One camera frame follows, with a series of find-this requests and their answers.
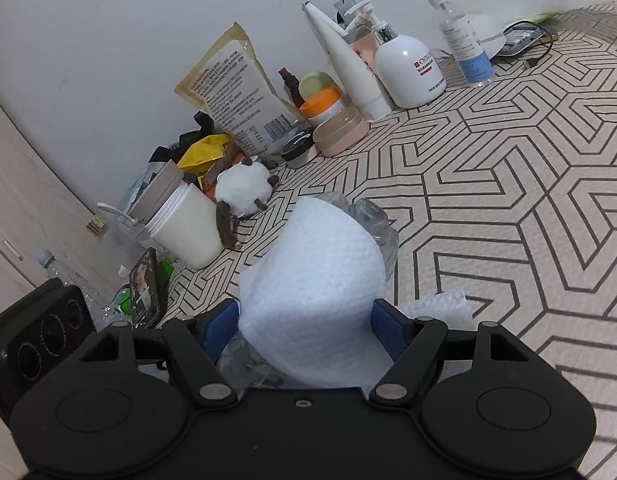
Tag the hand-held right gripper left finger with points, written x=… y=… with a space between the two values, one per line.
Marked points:
x=221 y=327

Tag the pink oval tin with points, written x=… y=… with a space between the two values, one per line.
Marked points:
x=341 y=135

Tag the yellow packet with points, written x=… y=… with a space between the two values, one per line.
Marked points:
x=203 y=152

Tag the clear water bottle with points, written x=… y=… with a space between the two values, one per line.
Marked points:
x=63 y=275

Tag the black comb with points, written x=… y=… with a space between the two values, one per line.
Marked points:
x=196 y=132

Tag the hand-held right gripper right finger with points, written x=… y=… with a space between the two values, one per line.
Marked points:
x=387 y=327

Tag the kraft paper pouch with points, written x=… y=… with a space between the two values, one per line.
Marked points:
x=233 y=90

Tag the white wipe cloth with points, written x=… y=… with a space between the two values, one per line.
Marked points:
x=313 y=285

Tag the white plush sheep toy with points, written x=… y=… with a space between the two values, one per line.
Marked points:
x=243 y=190

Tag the white cup with taupe lid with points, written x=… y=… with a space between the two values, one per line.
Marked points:
x=188 y=225

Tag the white squeeze tube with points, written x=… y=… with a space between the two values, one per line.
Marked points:
x=353 y=65

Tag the clear plastic container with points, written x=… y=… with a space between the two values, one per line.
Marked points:
x=373 y=230

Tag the grey flat device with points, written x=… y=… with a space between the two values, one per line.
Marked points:
x=520 y=40

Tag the black lid jar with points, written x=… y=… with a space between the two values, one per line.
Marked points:
x=297 y=147

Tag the green round lid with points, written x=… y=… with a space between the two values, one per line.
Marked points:
x=313 y=82

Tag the green packet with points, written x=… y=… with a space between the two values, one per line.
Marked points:
x=164 y=272

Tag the black box with round dials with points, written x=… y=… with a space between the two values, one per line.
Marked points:
x=38 y=340

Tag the white pump bottle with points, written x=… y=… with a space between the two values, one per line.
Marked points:
x=411 y=70

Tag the orange lid jar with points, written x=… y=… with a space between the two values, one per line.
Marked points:
x=323 y=105

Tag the white round device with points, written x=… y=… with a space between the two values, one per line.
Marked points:
x=488 y=32

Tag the geometric patterned tablecloth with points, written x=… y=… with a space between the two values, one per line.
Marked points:
x=513 y=185

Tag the smartphone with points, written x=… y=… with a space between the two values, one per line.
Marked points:
x=146 y=287

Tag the clear spray bottle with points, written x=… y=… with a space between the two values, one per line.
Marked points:
x=463 y=45

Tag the wooden cabinet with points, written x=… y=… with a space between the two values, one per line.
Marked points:
x=28 y=200

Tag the small brown bottle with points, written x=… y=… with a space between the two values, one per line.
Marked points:
x=289 y=85

